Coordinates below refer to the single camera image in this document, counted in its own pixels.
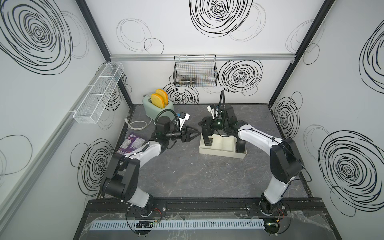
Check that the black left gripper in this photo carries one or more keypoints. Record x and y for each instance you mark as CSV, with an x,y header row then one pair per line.
x,y
184,136

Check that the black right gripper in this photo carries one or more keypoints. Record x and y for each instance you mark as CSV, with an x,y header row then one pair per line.
x,y
210,126

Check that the long black leather belt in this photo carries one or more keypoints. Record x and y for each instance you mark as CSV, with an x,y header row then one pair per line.
x,y
207,131

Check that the cream divided storage organizer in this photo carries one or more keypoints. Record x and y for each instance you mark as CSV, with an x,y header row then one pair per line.
x,y
222,147

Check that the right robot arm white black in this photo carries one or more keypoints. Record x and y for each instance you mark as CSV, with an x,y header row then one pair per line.
x,y
285,159

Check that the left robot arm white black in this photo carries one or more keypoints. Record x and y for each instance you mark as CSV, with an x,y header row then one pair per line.
x,y
122,175

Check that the mint green toaster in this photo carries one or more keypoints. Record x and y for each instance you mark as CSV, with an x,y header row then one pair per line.
x,y
151,110

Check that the front yellow toast slice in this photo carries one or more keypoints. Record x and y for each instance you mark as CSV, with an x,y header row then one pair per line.
x,y
158,101

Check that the yellow toast slice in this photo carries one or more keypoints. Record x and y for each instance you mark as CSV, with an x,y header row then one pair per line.
x,y
158,101
163,94

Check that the dark item in basket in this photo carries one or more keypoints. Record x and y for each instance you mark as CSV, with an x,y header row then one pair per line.
x,y
188,81

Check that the rear yellow toast slice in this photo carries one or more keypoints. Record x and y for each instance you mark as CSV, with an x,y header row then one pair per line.
x,y
163,94

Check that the purple snack packet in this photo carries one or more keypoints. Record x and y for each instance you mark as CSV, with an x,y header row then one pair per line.
x,y
131,143

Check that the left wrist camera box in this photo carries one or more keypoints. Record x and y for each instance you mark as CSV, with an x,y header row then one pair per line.
x,y
182,118

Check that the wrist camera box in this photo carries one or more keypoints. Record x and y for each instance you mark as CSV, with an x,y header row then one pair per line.
x,y
182,118
214,110

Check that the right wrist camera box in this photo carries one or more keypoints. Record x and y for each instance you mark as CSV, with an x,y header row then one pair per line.
x,y
214,110

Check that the black wire wall basket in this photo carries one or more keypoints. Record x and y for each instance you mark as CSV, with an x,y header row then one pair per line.
x,y
201,67

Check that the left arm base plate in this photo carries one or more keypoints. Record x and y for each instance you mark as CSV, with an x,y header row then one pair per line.
x,y
155,209

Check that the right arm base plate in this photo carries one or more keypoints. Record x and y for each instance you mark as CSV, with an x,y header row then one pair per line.
x,y
262,207

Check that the slotted grey cable duct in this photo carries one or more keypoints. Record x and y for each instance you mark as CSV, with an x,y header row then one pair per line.
x,y
142,225

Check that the white mesh wall shelf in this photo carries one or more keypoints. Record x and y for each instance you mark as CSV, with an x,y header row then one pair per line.
x,y
97,98

